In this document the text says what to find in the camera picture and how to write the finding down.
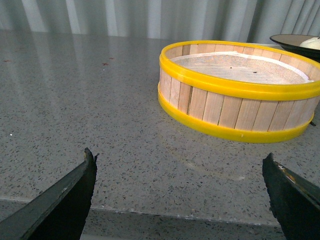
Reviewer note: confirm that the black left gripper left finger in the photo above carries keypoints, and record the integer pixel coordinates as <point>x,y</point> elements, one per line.
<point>60,212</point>

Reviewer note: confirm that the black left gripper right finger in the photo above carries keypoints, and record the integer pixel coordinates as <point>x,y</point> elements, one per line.
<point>294,201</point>

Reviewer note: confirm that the beige plate with black rim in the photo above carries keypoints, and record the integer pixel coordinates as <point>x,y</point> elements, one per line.
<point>291,43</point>

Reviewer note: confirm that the white steamed bun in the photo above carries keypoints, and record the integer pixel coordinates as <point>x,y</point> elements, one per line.
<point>312,43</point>

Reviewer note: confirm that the yellow rimmed wooden steamer basket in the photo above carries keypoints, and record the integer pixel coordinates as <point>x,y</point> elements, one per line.
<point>235,110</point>

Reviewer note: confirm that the white steamer liner cloth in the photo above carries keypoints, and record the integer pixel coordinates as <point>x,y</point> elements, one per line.
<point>236,66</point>

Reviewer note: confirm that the grey pleated curtain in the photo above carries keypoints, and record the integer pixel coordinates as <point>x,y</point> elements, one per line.
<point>252,21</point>

